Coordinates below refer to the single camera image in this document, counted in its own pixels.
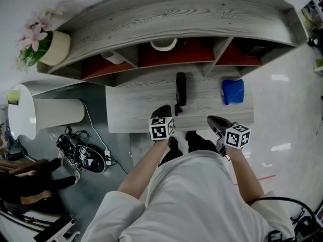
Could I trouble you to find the person's left black shoe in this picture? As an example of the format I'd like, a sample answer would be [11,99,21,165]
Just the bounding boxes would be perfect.
[168,136,184,158]

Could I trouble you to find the person's right black shoe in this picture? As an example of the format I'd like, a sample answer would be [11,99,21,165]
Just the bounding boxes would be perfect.
[185,131,202,146]

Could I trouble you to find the person's black shoe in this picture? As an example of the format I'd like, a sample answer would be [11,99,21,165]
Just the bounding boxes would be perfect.
[168,136,184,158]
[185,131,202,146]

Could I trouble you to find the person's black trousers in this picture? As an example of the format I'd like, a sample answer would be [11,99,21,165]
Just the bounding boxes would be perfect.
[158,132,220,166]

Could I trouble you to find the black white striped frame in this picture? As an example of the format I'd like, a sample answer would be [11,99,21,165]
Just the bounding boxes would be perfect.
[32,215,81,242]

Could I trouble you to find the person's left forearm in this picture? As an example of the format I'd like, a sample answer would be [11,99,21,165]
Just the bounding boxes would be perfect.
[118,137,170,200]

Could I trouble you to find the person's white shirt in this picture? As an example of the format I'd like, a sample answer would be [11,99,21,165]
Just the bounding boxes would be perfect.
[80,150,296,242]

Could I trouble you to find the black pen holder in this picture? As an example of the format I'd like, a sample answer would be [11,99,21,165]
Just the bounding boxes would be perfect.
[239,38,272,57]

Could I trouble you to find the white round side table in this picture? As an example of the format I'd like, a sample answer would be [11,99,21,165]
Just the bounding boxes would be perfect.
[7,83,86,141]

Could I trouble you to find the person's right forearm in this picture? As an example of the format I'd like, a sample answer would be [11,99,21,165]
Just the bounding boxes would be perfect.
[224,146,265,204]

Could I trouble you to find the black helmet with gear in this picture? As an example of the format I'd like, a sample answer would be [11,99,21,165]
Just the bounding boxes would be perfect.
[57,126,106,173]

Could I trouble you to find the white bowl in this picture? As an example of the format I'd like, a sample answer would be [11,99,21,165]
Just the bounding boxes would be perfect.
[150,38,179,52]

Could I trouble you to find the green tissue box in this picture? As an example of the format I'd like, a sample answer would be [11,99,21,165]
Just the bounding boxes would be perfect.
[7,89,21,105]

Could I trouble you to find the white cylindrical cup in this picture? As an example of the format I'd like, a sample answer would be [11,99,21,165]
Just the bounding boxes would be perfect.
[100,51,126,65]

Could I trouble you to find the thick black cable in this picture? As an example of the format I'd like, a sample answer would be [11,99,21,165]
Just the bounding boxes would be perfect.
[246,197,318,242]

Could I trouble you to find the black floor cable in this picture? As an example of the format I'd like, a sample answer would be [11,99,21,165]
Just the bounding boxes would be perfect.
[111,157,129,175]

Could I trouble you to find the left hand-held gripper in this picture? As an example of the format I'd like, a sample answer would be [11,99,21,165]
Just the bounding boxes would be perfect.
[148,104,175,141]

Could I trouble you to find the grey wooden desk hutch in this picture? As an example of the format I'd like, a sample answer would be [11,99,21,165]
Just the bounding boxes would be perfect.
[37,0,308,88]

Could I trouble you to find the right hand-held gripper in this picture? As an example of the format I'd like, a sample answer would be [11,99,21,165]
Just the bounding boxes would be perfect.
[206,115,252,158]

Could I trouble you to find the blue cloth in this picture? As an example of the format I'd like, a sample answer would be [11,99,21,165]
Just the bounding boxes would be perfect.
[221,79,245,106]

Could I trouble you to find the red floor tape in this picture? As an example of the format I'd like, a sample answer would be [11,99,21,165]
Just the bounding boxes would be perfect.
[233,174,277,186]

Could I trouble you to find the brown wooden bench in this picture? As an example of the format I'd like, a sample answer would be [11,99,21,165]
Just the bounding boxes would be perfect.
[0,159,50,177]

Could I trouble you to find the pink flowers in cream pot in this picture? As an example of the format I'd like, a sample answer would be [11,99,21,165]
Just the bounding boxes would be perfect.
[12,5,72,72]

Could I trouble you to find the white power cable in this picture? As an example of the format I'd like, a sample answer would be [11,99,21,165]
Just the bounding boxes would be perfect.
[82,101,109,151]

